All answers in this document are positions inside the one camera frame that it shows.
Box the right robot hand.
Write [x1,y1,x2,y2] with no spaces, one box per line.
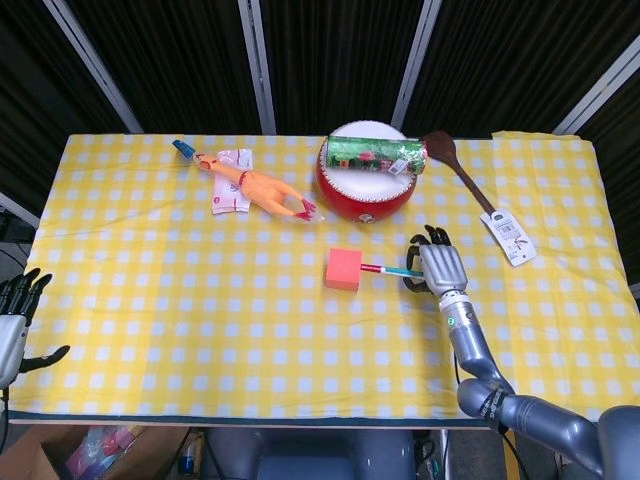
[403,224,470,297]

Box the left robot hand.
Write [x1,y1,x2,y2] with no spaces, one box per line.
[0,268,71,390]

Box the red and green marker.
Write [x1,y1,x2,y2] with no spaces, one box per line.
[360,263,425,277]

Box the orange red cube block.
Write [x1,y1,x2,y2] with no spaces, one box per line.
[323,248,363,291]

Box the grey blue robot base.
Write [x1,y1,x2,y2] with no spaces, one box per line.
[202,428,416,480]

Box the dark wooden spoon with label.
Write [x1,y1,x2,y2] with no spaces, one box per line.
[423,130,538,268]

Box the red drum white skin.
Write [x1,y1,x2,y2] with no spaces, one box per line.
[314,119,419,224]

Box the brown cardboard box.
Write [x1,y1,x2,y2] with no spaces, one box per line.
[0,424,191,480]

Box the green foil wrapped roll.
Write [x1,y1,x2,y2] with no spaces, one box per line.
[324,134,431,176]

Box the plastic bag of colourful items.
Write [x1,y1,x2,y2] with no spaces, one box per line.
[64,425,146,476]

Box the yellow white checked tablecloth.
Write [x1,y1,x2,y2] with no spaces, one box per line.
[8,130,640,420]

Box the yellow rubber chicken toy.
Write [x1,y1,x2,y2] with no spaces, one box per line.
[193,152,321,224]

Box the pink white tissue packet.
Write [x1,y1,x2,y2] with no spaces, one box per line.
[210,147,255,216]

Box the small blue clip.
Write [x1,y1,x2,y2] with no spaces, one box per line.
[172,139,197,164]

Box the silver aluminium frame post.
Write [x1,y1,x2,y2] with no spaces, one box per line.
[237,0,277,135]
[0,191,41,229]
[42,0,145,134]
[552,43,640,136]
[391,0,443,132]

